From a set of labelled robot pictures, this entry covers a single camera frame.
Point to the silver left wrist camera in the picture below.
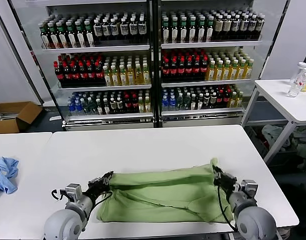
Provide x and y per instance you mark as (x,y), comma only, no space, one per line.
(73,192)

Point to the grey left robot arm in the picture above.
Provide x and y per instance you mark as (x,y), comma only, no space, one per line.
(63,225)

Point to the blue water bottle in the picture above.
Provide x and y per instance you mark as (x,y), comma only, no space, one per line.
(79,108)
(172,103)
(71,109)
(165,104)

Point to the pale crumpled garment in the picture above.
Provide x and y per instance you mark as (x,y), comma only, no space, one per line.
(273,133)

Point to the clear bottle white cap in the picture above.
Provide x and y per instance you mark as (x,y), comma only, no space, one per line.
(303,65)

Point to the light green polo shirt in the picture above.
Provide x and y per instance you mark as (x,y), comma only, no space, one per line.
(155,197)

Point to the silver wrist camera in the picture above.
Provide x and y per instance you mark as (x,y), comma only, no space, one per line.
(249,188)
(73,192)

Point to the open cardboard box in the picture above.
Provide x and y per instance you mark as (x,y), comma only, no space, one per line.
(28,114)

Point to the dark bottle white blue label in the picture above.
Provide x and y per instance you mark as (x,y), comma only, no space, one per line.
(260,25)
(133,30)
(106,31)
(114,31)
(98,31)
(235,26)
(252,26)
(124,30)
(142,29)
(243,26)

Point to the clear bottle red label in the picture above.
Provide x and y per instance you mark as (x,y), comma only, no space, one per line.
(296,88)

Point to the clear green water bottle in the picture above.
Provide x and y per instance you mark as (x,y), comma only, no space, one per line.
(187,103)
(180,103)
(92,108)
(86,108)

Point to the brown grey sneaker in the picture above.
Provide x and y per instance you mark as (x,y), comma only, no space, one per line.
(284,232)

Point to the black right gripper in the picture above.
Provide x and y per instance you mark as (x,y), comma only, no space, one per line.
(229,185)

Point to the shiny metal rods bundle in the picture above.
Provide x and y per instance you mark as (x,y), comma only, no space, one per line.
(7,117)

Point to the yellow green tea bottle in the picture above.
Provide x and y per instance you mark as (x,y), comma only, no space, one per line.
(115,79)
(219,74)
(131,78)
(123,78)
(146,76)
(138,77)
(211,74)
(242,72)
(226,73)
(107,79)
(249,71)
(234,73)

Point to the red cap cola bottle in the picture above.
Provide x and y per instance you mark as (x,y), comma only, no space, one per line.
(91,75)
(181,71)
(67,76)
(83,76)
(135,105)
(227,100)
(76,76)
(60,76)
(204,70)
(220,100)
(99,75)
(189,71)
(174,71)
(196,71)
(166,71)
(128,105)

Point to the dark bottle beige label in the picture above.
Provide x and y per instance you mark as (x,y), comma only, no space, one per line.
(227,26)
(219,26)

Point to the dark drink white cap bottle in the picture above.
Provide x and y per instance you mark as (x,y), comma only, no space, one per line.
(213,101)
(200,102)
(99,108)
(113,106)
(194,103)
(106,108)
(207,101)
(120,106)

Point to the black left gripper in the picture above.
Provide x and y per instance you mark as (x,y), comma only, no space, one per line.
(98,188)

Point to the dark mesh laundry basket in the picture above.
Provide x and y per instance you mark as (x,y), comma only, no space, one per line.
(257,144)

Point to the small white floor scrap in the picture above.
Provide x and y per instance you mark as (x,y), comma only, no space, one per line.
(55,119)

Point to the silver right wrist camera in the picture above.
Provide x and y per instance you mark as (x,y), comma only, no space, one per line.
(249,188)

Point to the pale yellow drink bottle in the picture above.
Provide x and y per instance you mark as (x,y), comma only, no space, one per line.
(148,106)
(233,101)
(240,100)
(141,106)

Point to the green cap tea bottle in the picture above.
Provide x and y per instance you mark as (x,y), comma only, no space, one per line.
(81,38)
(165,33)
(183,33)
(54,40)
(174,33)
(46,40)
(72,39)
(192,33)
(210,32)
(63,39)
(201,32)
(90,38)

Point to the open beverage display cooler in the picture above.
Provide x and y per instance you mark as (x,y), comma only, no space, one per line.
(203,118)
(106,123)

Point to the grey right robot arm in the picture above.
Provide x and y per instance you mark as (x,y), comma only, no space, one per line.
(255,220)

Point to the white side table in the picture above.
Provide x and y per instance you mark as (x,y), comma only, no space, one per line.
(273,95)

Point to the crumpled light blue shirt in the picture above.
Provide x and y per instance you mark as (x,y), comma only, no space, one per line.
(3,180)

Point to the green white clothes heap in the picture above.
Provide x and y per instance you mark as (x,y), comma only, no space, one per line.
(303,148)

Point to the person in dark trousers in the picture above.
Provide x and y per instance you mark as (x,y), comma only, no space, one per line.
(300,202)

